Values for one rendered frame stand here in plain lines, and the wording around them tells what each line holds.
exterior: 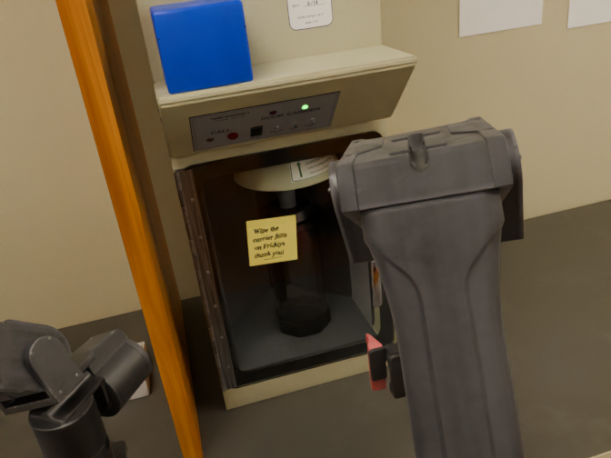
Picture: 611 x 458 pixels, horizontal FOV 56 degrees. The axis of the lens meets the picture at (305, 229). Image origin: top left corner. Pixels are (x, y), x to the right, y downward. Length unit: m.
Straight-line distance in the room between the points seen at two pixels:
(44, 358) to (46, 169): 0.78
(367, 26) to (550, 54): 0.78
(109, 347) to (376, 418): 0.52
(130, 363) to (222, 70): 0.34
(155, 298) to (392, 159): 0.59
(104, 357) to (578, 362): 0.82
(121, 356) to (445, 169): 0.44
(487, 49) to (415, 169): 1.20
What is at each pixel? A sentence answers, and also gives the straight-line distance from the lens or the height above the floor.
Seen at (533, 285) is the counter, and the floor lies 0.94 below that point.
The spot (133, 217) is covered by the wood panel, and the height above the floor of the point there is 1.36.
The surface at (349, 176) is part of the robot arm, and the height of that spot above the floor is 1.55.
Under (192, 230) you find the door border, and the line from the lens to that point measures 0.85.
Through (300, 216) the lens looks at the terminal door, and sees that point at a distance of 0.88.
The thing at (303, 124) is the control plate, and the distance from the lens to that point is 0.80.
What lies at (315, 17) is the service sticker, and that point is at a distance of 0.82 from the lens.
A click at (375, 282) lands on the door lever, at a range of 0.91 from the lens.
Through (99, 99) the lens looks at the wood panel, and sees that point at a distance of 0.72.
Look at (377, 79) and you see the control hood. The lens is 0.76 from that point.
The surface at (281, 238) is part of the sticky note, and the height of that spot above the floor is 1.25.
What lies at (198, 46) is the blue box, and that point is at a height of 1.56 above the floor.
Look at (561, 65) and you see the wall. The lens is 1.58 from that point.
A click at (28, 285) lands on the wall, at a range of 1.41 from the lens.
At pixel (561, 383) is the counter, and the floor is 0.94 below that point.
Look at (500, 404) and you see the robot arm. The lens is 0.26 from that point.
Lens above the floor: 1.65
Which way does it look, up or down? 26 degrees down
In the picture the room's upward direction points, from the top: 7 degrees counter-clockwise
